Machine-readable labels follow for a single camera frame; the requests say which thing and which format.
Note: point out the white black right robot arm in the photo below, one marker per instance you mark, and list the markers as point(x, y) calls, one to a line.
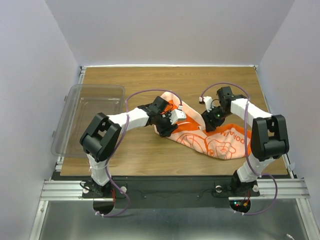
point(268, 140)

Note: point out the orange white cartoon towel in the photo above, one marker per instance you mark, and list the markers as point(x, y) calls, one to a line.
point(225, 143)

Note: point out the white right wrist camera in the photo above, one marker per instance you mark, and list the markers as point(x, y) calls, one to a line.
point(207, 101)

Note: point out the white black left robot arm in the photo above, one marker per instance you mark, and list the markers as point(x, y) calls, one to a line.
point(105, 133)

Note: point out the aluminium frame rail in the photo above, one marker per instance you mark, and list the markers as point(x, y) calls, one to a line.
point(70, 190)

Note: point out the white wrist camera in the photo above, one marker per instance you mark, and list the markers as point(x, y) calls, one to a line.
point(177, 115)
point(207, 101)

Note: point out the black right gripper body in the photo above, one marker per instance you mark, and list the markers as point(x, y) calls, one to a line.
point(217, 116)

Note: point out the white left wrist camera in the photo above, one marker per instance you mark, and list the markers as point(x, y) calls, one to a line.
point(177, 115)

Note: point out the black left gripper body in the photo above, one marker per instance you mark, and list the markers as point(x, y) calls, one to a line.
point(163, 123)

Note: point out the clear plastic bin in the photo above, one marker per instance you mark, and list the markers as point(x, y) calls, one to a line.
point(82, 103)

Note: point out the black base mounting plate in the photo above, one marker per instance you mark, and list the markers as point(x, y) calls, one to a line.
point(169, 192)

